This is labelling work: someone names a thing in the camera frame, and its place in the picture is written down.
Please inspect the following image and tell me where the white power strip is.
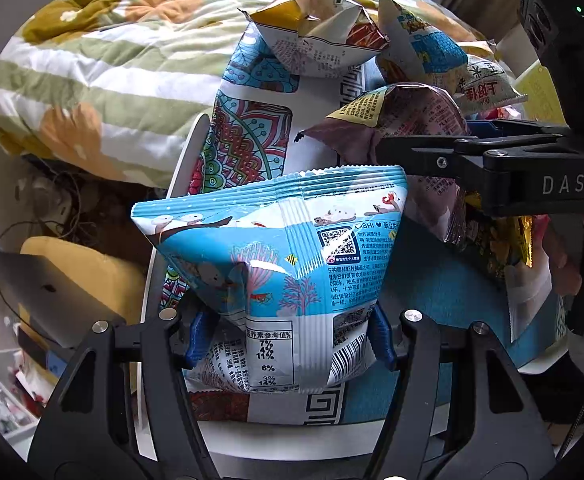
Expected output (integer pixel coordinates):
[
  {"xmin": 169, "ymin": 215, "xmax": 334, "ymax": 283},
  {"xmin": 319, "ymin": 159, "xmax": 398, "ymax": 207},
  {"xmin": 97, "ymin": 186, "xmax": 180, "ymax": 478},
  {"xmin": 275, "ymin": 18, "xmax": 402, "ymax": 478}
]
[{"xmin": 16, "ymin": 179, "xmax": 75, "ymax": 227}]

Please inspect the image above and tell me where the floral striped blanket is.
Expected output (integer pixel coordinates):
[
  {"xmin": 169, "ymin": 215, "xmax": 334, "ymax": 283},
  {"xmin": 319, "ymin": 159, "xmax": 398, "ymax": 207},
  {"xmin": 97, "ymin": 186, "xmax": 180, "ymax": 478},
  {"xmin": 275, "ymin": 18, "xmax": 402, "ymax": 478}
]
[{"xmin": 0, "ymin": 0, "xmax": 487, "ymax": 191}]

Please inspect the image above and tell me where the gold and black snack packet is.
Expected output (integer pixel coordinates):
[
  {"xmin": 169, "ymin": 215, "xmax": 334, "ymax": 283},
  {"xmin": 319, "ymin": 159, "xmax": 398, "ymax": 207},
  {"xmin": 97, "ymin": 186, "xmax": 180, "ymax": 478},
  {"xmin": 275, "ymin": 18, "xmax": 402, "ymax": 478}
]
[{"xmin": 464, "ymin": 192, "xmax": 535, "ymax": 283}]

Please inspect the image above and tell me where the light blue snack bag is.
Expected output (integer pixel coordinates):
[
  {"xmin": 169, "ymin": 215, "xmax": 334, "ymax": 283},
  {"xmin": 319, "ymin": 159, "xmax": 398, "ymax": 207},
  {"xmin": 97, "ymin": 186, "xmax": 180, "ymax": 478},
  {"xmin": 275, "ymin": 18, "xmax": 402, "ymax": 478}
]
[{"xmin": 131, "ymin": 165, "xmax": 409, "ymax": 395}]

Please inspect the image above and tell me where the yellow cushion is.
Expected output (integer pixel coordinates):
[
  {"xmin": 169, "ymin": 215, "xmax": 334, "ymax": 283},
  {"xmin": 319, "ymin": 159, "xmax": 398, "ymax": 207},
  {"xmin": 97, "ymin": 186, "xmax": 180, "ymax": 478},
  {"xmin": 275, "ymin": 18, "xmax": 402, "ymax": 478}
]
[{"xmin": 19, "ymin": 236, "xmax": 147, "ymax": 328}]

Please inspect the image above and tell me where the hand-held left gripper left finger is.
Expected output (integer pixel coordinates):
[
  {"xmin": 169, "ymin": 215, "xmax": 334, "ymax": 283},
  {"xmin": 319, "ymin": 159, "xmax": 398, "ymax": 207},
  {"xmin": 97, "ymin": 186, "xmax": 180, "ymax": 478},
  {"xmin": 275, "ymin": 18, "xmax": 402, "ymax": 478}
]
[{"xmin": 27, "ymin": 307, "xmax": 223, "ymax": 480}]

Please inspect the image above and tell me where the purple snack bag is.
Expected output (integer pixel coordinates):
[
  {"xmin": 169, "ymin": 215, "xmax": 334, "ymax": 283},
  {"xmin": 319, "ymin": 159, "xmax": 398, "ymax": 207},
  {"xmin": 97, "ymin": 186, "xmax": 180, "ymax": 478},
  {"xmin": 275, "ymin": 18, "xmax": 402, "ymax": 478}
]
[{"xmin": 299, "ymin": 82, "xmax": 475, "ymax": 251}]

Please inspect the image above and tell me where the silver laptop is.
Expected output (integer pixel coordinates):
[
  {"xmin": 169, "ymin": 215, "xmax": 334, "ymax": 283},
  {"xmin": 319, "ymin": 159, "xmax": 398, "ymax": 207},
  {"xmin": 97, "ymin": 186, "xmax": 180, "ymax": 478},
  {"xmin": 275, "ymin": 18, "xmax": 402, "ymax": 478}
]
[{"xmin": 0, "ymin": 249, "xmax": 129, "ymax": 351}]

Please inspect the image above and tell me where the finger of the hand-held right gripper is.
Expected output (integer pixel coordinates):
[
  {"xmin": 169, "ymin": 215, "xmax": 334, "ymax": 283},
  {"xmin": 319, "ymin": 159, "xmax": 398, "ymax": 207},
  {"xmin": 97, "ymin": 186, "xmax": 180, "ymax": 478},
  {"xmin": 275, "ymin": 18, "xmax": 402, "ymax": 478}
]
[
  {"xmin": 377, "ymin": 130, "xmax": 572, "ymax": 182},
  {"xmin": 466, "ymin": 119, "xmax": 571, "ymax": 137}
]

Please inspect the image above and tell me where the plain white snack packet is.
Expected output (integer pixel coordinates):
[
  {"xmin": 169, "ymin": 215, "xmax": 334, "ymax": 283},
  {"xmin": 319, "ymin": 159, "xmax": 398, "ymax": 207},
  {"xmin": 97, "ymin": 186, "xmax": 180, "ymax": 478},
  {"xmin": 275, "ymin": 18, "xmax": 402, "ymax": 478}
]
[{"xmin": 504, "ymin": 260, "xmax": 555, "ymax": 343}]

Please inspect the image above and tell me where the white red-print snack packet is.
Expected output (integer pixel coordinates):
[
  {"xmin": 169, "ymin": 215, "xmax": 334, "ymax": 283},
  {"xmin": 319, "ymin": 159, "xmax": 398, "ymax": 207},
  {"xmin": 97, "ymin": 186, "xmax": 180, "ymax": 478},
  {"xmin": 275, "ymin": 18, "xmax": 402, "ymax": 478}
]
[{"xmin": 452, "ymin": 57, "xmax": 530, "ymax": 117}]

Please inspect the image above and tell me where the blue patterned tablecloth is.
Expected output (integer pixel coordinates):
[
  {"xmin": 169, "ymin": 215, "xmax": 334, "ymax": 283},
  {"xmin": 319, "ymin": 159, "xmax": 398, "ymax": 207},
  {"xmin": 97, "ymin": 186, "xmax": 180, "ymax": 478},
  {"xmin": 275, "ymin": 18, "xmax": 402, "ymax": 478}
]
[{"xmin": 157, "ymin": 25, "xmax": 572, "ymax": 426}]

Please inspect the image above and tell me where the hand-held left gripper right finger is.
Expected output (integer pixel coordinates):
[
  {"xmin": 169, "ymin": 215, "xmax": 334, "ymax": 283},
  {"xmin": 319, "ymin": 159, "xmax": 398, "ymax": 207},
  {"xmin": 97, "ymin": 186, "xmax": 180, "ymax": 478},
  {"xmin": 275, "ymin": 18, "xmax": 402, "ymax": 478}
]
[{"xmin": 364, "ymin": 305, "xmax": 557, "ymax": 480}]

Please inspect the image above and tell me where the gold and white snack bag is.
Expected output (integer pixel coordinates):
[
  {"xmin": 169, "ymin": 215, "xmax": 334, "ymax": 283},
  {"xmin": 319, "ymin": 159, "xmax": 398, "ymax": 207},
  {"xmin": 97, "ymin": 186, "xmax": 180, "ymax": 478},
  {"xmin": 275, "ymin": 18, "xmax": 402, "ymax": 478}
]
[{"xmin": 238, "ymin": 0, "xmax": 391, "ymax": 79}]

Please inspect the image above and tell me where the blue and yellow snack bag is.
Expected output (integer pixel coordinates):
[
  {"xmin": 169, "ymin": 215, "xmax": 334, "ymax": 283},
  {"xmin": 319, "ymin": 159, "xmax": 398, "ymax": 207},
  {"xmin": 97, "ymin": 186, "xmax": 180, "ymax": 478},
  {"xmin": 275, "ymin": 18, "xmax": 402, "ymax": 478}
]
[{"xmin": 376, "ymin": 0, "xmax": 472, "ymax": 93}]

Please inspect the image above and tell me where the person's right hand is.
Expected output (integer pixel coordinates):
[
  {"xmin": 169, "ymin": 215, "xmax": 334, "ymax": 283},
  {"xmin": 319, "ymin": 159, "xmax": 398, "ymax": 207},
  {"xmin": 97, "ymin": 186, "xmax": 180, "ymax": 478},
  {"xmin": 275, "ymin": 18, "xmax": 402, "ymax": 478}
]
[{"xmin": 542, "ymin": 211, "xmax": 584, "ymax": 297}]

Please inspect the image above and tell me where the white storage box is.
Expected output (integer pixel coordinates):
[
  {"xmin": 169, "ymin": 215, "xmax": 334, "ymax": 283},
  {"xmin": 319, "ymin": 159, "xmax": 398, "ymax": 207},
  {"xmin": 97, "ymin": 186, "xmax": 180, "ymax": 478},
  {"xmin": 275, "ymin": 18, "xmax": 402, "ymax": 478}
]
[{"xmin": 0, "ymin": 365, "xmax": 43, "ymax": 443}]

